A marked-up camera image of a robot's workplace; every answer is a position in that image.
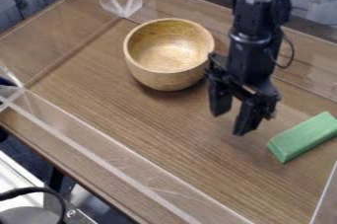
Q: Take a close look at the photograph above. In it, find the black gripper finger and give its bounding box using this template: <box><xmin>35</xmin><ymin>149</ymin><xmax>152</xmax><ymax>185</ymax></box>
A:
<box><xmin>208</xmin><ymin>80</ymin><xmax>233</xmax><ymax>116</ymax></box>
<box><xmin>233</xmin><ymin>98</ymin><xmax>264</xmax><ymax>136</ymax></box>

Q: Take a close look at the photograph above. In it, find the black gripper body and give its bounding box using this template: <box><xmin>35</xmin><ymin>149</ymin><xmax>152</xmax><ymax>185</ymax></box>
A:
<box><xmin>205</xmin><ymin>29</ymin><xmax>281</xmax><ymax>119</ymax></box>

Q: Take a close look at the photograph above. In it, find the green rectangular block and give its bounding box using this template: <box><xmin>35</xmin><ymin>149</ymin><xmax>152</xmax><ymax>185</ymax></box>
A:
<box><xmin>268</xmin><ymin>112</ymin><xmax>337</xmax><ymax>163</ymax></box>

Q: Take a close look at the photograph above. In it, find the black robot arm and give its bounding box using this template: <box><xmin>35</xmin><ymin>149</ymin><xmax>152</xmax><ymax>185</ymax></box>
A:
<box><xmin>205</xmin><ymin>0</ymin><xmax>290</xmax><ymax>136</ymax></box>

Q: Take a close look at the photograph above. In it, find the light wooden bowl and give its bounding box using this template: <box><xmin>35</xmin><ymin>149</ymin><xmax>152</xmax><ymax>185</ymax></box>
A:
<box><xmin>123</xmin><ymin>18</ymin><xmax>214</xmax><ymax>91</ymax></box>

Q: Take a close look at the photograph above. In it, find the clear acrylic front barrier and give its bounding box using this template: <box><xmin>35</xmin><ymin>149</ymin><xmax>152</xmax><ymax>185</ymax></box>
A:
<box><xmin>0</xmin><ymin>66</ymin><xmax>254</xmax><ymax>224</ymax></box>

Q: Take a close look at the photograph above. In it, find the black table leg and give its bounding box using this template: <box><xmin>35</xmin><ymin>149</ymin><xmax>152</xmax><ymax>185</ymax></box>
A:
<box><xmin>49</xmin><ymin>168</ymin><xmax>64</xmax><ymax>192</ymax></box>

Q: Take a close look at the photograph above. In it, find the clear acrylic corner bracket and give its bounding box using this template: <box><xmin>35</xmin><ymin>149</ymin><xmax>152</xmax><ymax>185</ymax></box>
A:
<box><xmin>99</xmin><ymin>0</ymin><xmax>144</xmax><ymax>18</ymax></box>

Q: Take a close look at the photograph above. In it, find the grey metal base plate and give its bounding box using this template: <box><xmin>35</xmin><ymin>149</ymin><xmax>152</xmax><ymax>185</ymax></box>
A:
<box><xmin>0</xmin><ymin>189</ymin><xmax>99</xmax><ymax>224</ymax></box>

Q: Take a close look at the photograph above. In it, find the black cable loop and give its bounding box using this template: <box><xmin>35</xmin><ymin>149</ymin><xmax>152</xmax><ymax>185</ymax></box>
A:
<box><xmin>0</xmin><ymin>187</ymin><xmax>68</xmax><ymax>224</ymax></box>

